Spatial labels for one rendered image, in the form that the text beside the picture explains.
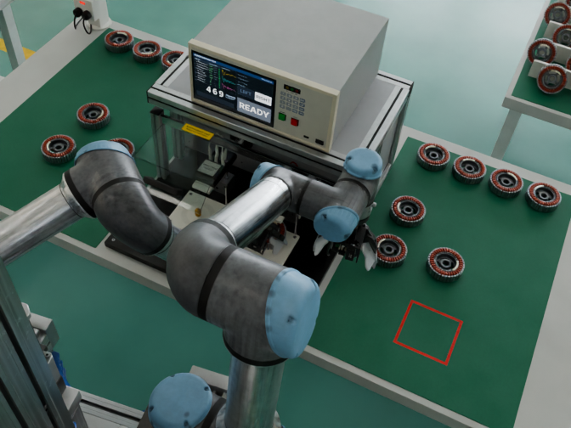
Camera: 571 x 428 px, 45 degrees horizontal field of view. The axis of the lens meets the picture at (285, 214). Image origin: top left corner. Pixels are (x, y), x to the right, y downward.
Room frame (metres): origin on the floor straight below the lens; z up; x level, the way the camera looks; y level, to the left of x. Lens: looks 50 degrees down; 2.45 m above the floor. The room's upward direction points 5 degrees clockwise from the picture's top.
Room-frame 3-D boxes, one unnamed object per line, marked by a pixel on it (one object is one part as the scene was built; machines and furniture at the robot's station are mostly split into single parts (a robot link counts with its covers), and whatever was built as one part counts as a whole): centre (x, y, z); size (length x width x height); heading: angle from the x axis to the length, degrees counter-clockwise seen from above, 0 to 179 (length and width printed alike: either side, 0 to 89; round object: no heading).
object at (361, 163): (0.95, -0.14, 1.45); 0.09 x 0.08 x 0.11; 159
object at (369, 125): (1.61, 0.04, 1.09); 0.68 x 0.44 x 0.05; 68
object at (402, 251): (1.30, -0.33, 0.77); 0.11 x 0.11 x 0.04
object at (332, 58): (1.61, 0.03, 1.22); 0.44 x 0.39 x 0.20; 68
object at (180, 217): (1.36, 0.27, 0.78); 0.15 x 0.15 x 0.01; 68
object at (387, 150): (1.57, -0.29, 0.91); 0.28 x 0.03 x 0.32; 158
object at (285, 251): (1.27, 0.05, 0.78); 0.15 x 0.15 x 0.01; 68
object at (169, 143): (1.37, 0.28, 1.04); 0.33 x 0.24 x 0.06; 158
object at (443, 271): (1.26, -0.50, 0.77); 0.11 x 0.11 x 0.04
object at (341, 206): (0.86, -0.09, 1.45); 0.11 x 0.11 x 0.08; 69
